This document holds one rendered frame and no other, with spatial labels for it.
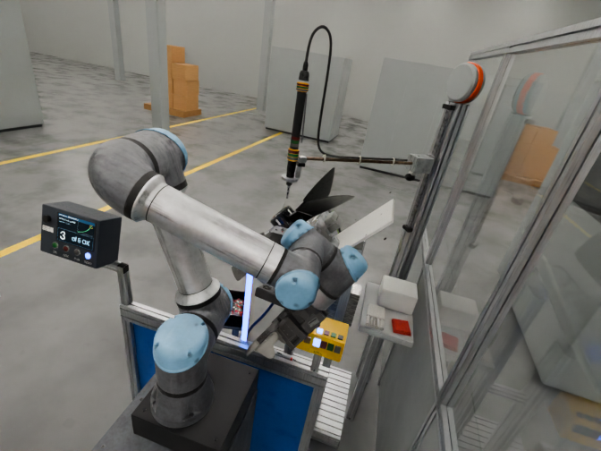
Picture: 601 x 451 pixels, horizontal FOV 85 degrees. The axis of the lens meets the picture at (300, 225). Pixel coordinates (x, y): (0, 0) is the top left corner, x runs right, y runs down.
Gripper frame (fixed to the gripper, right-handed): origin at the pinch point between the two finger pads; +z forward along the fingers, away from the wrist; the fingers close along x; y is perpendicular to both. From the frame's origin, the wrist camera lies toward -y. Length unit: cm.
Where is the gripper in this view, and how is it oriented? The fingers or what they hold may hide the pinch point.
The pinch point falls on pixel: (256, 343)
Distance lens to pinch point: 90.2
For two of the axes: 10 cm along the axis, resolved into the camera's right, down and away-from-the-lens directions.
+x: 3.3, -0.7, 9.4
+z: -6.5, 7.1, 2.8
